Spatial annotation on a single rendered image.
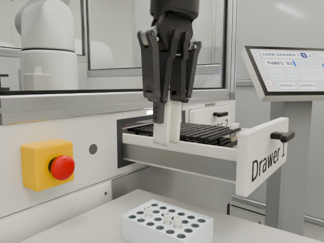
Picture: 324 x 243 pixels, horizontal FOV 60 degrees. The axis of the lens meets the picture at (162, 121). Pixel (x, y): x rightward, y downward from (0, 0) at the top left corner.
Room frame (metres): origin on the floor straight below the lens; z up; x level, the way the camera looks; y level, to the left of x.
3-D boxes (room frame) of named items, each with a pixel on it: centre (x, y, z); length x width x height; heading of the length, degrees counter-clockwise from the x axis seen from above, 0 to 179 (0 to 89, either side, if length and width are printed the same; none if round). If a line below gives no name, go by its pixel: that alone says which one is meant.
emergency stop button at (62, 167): (0.44, 0.16, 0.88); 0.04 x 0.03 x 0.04; 144
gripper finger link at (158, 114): (0.43, 0.01, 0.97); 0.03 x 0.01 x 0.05; 138
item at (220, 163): (0.69, -0.05, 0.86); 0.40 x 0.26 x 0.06; 54
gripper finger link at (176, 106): (0.46, -0.02, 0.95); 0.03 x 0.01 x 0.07; 48
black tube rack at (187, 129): (0.69, -0.06, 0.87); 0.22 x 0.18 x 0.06; 54
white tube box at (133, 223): (0.42, -0.01, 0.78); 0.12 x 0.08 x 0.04; 52
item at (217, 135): (0.63, -0.14, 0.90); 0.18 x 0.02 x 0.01; 144
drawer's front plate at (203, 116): (0.99, -0.18, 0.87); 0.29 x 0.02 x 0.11; 144
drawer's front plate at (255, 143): (0.57, -0.22, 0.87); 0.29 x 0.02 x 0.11; 144
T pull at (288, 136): (0.55, -0.24, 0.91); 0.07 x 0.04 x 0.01; 144
